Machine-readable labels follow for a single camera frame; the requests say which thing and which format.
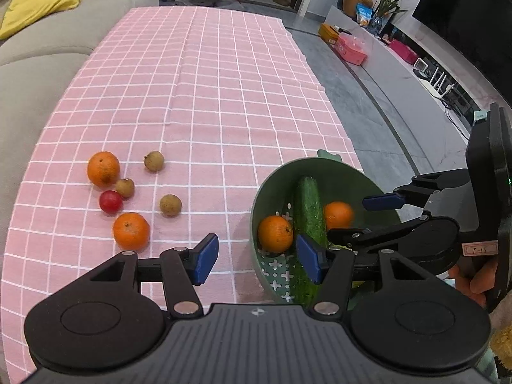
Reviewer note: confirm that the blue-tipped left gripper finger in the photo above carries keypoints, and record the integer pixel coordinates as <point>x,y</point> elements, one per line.
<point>183,269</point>

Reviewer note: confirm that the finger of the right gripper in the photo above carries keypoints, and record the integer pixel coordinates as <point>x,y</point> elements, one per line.
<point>383,202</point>
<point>349,238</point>

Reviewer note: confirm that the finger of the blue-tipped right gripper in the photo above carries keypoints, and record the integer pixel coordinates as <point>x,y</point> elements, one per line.
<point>332,271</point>

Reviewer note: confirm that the orange mandarin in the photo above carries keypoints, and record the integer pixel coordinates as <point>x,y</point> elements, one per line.
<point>131,232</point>
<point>338,214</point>
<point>275,234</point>
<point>103,169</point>

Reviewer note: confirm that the green cucumber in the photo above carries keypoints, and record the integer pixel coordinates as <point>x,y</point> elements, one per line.
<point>308,218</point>

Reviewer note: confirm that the green plastic colander bowl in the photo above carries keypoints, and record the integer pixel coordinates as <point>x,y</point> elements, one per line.
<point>336,182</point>

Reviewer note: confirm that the brown longan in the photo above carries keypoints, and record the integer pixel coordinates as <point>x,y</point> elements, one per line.
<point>170,205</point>
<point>154,161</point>
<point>125,188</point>

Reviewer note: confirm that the red cherry tomato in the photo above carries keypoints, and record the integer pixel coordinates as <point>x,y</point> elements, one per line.
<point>110,202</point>

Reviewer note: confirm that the person's hand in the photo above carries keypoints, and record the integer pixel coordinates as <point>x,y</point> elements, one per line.
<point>474,277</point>

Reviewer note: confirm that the white wifi router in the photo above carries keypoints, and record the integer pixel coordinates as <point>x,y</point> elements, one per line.
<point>438,85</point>

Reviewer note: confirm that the magenta box on shelf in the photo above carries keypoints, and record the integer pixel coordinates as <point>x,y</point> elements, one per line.
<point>403,51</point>

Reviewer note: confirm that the pink checkered tablecloth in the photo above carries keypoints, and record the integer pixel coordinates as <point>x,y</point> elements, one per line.
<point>225,96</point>

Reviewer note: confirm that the pink box on floor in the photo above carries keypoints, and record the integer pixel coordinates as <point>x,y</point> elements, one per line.
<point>351,49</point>

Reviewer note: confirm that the orange box on floor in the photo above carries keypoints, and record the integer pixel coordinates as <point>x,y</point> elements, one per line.
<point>329,34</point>

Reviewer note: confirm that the blue snack bag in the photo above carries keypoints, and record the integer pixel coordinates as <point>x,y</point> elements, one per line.
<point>363,15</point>

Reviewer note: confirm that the potted green plant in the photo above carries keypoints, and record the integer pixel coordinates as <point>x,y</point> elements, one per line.
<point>382,12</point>

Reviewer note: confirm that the black television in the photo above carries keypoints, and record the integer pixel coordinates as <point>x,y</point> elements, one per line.
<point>478,29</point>

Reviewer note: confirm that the wooden round vase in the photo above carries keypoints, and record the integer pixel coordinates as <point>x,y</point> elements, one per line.
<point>350,6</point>

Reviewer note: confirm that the beige sofa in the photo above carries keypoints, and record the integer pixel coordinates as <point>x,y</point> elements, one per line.
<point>37,65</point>

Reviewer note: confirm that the yellow cushion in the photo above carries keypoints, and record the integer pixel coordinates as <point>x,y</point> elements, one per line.
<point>23,13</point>

